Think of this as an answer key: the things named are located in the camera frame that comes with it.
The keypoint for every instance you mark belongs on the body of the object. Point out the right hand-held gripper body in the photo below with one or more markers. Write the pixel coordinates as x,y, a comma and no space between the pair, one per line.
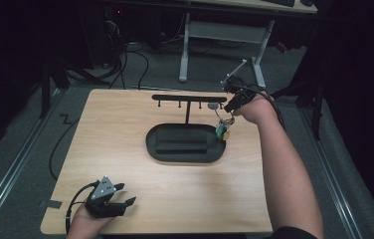
239,89

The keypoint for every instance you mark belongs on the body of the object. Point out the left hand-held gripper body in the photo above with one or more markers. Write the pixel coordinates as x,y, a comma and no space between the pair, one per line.
103,199

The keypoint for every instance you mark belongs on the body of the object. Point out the black key holder stand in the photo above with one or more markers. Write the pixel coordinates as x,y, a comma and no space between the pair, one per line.
215,152

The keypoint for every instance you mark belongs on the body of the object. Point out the person's right hand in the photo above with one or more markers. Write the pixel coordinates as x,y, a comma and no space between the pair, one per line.
258,111

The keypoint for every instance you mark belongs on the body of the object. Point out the person's left hand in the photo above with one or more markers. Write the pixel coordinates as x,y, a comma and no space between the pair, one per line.
82,227

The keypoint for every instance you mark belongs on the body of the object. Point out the round grey table hole cover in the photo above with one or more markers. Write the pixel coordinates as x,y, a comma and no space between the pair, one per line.
213,106

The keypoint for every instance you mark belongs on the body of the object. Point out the grey tape patch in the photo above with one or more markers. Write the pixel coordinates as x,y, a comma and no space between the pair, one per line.
53,204

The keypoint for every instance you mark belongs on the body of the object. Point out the grey metal desk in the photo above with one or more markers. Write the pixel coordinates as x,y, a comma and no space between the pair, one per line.
224,32

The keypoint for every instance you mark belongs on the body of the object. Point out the small red object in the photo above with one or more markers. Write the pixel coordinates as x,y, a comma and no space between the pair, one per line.
282,47

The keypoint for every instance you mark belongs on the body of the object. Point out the black metal stand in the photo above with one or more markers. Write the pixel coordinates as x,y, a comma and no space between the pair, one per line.
45,93
317,116

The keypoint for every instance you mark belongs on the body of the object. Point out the black keyboard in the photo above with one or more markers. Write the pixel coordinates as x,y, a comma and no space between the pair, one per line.
279,2

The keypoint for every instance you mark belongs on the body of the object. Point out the person's black sleeve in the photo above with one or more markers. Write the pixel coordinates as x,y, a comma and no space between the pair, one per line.
292,233

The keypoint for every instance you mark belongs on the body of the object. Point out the dark computer tower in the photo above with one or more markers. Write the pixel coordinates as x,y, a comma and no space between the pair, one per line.
108,40

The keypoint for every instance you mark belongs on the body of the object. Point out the grey floor rail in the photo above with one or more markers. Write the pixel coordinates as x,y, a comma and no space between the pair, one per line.
9,179
334,186

